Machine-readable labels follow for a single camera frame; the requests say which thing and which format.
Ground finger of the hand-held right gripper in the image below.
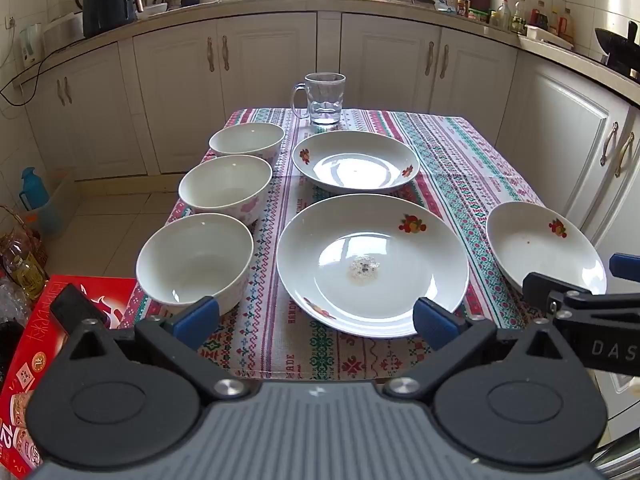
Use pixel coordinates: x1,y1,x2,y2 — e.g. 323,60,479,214
608,253,640,282
522,271,640,322

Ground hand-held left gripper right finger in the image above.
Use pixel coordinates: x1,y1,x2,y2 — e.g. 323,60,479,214
383,296,576,404

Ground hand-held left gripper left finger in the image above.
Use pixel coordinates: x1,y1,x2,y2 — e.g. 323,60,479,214
64,296,251,403

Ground plain white bowl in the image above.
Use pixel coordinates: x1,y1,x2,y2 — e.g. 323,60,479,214
136,213,255,316

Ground large white fruit-print plate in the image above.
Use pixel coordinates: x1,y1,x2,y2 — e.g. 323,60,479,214
276,194,469,338

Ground white bowl pink flowers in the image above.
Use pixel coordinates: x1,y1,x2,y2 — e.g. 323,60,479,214
208,122,286,165
178,155,273,226

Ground black rectangular object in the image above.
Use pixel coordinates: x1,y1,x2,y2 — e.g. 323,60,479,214
50,285,108,330

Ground patterned red green tablecloth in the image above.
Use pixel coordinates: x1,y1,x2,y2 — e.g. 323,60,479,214
117,107,548,381

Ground red gift box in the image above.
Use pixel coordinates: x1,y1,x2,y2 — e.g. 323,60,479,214
0,274,138,478

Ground yellow cooking oil bottle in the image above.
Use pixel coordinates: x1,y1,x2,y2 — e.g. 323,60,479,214
0,225,48,303

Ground dark glass bottle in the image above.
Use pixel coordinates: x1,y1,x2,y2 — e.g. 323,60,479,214
0,310,28,391

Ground blue thermos jug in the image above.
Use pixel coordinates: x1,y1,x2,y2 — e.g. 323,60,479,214
19,166,50,211

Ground black wok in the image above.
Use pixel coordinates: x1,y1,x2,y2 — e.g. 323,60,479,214
594,20,640,81

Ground white plastic tray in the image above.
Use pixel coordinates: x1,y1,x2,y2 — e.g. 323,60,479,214
525,25,575,51

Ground orange oil bottle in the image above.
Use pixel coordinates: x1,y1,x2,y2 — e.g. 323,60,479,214
557,8,576,43

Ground clear glass mug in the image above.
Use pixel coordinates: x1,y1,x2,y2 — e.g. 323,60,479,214
291,72,347,127

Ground white kitchen cabinets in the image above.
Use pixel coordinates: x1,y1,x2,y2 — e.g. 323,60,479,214
22,10,640,261

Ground white countertop appliance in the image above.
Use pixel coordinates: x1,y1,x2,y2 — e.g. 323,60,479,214
42,12,85,48

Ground white electric kettle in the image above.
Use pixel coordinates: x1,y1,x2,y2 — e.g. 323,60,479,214
19,22,45,67

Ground beige kitchen countertop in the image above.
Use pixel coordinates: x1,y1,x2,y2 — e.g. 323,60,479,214
12,0,640,91

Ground black power cable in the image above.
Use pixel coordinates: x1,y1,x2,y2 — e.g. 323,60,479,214
0,55,56,108

